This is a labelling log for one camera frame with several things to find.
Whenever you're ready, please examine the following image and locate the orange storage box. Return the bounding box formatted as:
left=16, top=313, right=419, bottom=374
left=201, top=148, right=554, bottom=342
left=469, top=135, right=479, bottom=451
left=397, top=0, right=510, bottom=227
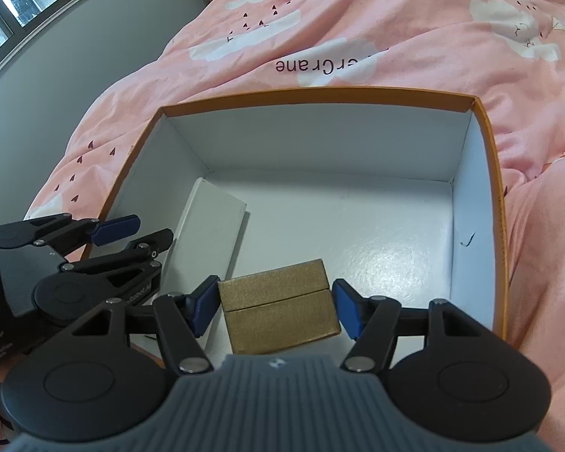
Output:
left=82, top=86, right=509, bottom=373

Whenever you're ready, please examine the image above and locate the gold cardboard box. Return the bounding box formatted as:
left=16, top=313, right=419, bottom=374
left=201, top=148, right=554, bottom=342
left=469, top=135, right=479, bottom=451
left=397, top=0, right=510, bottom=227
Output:
left=217, top=259, right=342, bottom=356

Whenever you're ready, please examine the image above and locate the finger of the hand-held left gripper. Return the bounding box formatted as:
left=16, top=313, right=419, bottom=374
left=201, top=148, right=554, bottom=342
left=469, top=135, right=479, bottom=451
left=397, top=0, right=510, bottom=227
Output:
left=26, top=214, right=141, bottom=257
left=59, top=228, right=175, bottom=302

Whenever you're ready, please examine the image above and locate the white flat box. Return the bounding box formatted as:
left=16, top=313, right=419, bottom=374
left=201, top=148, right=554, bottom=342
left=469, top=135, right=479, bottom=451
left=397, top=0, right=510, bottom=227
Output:
left=157, top=178, right=248, bottom=354

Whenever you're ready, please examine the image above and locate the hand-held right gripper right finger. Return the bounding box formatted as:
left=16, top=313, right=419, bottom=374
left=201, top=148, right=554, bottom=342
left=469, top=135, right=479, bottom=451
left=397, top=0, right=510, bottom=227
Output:
left=332, top=279, right=497, bottom=374

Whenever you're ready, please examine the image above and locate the pink printed blanket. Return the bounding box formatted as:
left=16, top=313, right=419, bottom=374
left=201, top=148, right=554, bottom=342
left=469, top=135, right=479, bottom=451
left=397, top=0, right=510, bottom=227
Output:
left=23, top=0, right=565, bottom=434

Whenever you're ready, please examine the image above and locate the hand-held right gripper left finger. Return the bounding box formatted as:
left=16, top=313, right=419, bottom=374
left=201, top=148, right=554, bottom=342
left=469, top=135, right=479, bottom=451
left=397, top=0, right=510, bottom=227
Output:
left=70, top=275, right=220, bottom=375

